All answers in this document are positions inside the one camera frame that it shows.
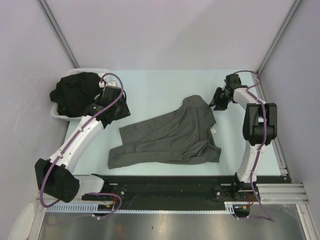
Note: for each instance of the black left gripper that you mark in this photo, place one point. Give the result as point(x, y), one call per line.
point(125, 112)

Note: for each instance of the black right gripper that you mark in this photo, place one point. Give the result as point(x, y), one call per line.
point(219, 105)

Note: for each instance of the white t shirt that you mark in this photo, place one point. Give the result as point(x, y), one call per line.
point(101, 75)

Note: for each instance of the white plastic laundry bin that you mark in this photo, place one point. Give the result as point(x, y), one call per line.
point(55, 106)

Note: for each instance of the black t shirt pile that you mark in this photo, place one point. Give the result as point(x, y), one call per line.
point(75, 93)

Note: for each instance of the dark grey t shirt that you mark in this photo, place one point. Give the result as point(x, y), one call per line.
point(180, 137)

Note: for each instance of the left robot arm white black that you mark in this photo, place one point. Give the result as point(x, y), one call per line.
point(55, 176)

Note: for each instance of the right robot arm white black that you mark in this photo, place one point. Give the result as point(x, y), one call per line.
point(260, 128)

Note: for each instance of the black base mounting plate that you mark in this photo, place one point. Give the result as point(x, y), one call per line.
point(156, 188)

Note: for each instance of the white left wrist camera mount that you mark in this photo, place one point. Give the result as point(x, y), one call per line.
point(103, 84)

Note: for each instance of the light blue cable duct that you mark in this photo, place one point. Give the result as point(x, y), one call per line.
point(96, 208)

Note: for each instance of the aluminium front frame rail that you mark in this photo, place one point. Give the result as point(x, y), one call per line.
point(282, 193)

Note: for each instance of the aluminium left corner post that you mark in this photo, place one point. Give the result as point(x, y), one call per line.
point(49, 15)

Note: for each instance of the aluminium corner post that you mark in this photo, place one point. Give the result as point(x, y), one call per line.
point(294, 8)
point(49, 15)

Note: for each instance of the aluminium right corner post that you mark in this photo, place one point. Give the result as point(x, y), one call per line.
point(294, 8)

